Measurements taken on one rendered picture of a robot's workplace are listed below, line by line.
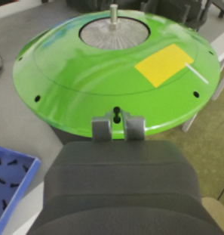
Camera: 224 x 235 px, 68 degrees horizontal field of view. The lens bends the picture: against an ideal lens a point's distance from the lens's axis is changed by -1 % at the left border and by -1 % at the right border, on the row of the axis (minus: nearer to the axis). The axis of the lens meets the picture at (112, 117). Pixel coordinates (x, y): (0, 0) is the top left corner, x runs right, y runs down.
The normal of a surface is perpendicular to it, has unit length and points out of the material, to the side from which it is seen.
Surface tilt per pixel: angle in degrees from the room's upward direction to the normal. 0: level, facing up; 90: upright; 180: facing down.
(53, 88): 23
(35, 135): 0
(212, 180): 0
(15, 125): 0
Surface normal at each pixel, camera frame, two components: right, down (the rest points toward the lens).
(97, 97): -0.08, -0.26
